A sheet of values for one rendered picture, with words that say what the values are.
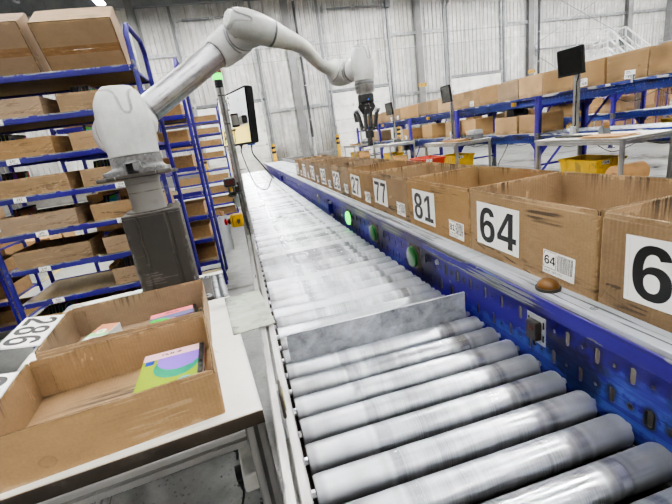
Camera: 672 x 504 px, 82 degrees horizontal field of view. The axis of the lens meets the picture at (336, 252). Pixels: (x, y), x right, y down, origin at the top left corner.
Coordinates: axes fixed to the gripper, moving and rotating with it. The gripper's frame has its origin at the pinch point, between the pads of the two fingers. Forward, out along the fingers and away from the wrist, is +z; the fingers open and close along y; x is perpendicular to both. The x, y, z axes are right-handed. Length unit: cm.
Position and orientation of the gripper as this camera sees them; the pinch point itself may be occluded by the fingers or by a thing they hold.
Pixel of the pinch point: (369, 138)
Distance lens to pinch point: 199.8
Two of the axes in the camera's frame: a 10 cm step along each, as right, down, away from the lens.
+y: -9.6, 1.9, -2.0
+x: 2.4, 2.5, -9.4
